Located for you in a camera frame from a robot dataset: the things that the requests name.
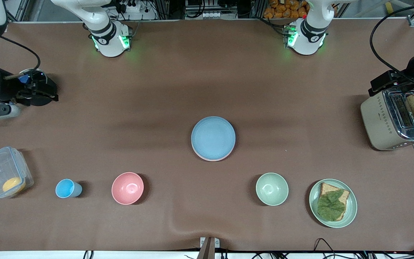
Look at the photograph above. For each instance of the blue cup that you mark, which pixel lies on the blue cup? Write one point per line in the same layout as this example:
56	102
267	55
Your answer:
67	188

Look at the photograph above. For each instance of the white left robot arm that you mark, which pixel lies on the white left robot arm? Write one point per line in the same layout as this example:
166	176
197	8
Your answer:
311	36

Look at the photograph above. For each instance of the white power strip with plugs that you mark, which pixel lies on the white power strip with plugs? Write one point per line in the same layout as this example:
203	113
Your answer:
135	8

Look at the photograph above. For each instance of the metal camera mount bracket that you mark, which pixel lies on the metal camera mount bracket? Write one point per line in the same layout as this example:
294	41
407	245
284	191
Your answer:
208	248

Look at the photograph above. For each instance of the black round pot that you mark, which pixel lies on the black round pot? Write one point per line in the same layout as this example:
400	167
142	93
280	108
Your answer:
47	81

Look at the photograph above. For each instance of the orange food piece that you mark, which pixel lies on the orange food piece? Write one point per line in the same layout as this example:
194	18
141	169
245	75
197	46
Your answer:
13	185

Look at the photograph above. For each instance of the green plate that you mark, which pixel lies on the green plate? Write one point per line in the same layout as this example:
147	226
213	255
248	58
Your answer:
350	212

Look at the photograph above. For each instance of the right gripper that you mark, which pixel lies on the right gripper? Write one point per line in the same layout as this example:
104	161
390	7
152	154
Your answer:
6	90

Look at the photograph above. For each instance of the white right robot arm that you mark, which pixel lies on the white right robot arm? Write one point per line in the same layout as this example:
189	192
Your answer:
110	39

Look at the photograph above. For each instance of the pink bowl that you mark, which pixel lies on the pink bowl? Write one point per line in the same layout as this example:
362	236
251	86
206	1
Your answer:
127	188

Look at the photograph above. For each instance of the beige chrome toaster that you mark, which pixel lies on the beige chrome toaster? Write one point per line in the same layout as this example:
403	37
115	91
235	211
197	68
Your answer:
379	118

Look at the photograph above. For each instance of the clear plastic container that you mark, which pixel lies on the clear plastic container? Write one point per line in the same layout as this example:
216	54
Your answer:
0	167

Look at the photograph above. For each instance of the brown table cover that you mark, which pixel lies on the brown table cover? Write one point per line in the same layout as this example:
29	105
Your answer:
207	82

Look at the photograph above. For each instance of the pink plate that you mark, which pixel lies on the pink plate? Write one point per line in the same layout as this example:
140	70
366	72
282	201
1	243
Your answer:
212	160

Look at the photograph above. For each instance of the small white power strip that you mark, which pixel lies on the small white power strip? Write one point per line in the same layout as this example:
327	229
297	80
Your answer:
212	15

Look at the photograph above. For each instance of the blue plate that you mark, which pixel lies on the blue plate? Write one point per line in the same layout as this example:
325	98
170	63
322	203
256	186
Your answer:
213	137

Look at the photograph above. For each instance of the brown bread slice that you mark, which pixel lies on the brown bread slice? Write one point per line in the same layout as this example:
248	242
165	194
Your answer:
327	187

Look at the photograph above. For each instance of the green bowl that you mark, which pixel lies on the green bowl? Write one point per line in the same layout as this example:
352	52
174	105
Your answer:
272	189

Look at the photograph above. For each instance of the green lettuce leaf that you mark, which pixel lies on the green lettuce leaf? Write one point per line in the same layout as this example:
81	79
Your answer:
331	205

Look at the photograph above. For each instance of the orange snack packets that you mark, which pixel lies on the orange snack packets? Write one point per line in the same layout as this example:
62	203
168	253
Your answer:
286	9

